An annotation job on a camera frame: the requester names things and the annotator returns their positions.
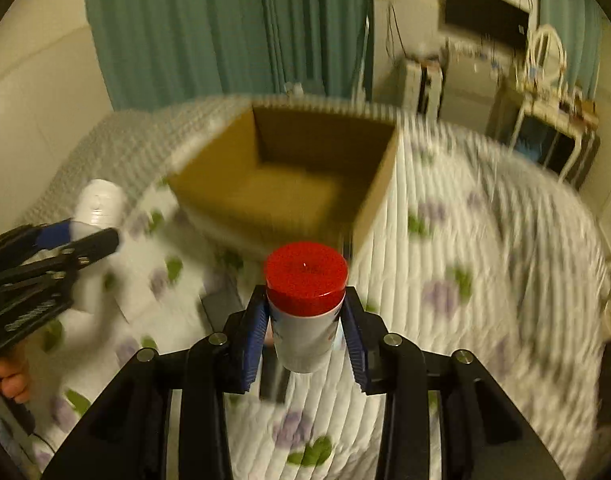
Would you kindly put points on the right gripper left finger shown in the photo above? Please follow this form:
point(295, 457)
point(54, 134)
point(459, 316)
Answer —
point(246, 331)

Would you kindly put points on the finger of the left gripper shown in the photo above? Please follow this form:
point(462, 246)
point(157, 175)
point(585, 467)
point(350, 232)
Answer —
point(52, 236)
point(92, 248)

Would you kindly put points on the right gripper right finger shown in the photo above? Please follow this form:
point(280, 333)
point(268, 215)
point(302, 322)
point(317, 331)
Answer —
point(364, 332)

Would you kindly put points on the white plastic bottle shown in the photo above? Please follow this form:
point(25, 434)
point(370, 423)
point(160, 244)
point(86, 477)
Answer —
point(101, 205)

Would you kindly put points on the red capped white bottle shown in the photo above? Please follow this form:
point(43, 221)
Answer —
point(305, 287)

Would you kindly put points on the person's left hand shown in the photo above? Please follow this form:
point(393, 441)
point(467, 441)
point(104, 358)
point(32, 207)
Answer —
point(15, 378)

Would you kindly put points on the grey checked bedsheet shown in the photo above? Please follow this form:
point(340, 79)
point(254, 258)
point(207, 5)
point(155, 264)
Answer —
point(129, 148)

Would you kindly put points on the floral white quilt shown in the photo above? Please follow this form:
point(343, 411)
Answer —
point(474, 248)

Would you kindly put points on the brown cardboard box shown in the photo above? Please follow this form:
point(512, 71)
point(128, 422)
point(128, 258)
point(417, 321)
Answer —
point(279, 174)

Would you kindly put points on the green curtain left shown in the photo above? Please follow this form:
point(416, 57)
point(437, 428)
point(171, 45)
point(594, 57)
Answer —
point(156, 53)

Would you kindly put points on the green curtain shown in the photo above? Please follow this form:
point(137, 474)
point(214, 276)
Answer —
point(156, 53)
point(578, 25)

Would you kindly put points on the white suitcase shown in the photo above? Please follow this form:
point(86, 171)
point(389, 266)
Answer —
point(420, 86)

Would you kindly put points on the white vanity table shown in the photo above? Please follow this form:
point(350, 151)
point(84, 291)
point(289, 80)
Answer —
point(564, 141)

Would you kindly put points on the oval white mirror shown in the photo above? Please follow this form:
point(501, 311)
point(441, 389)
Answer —
point(546, 57)

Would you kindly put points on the green curtain right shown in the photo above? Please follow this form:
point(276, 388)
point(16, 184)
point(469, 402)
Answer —
point(578, 25)

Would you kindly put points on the black wall television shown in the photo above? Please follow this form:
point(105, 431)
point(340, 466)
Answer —
point(496, 20)

